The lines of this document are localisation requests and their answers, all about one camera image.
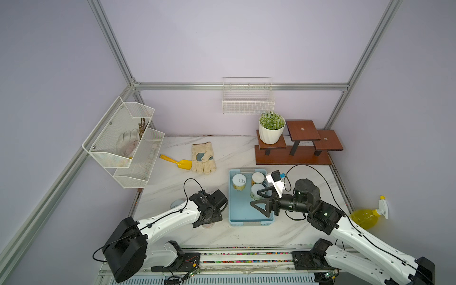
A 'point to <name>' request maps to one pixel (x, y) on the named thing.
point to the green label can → (254, 189)
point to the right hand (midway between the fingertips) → (256, 200)
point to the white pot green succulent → (271, 126)
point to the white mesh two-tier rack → (122, 141)
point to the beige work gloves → (202, 160)
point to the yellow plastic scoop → (182, 164)
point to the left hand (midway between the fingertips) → (209, 220)
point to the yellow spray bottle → (367, 218)
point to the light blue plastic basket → (241, 212)
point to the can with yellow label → (238, 181)
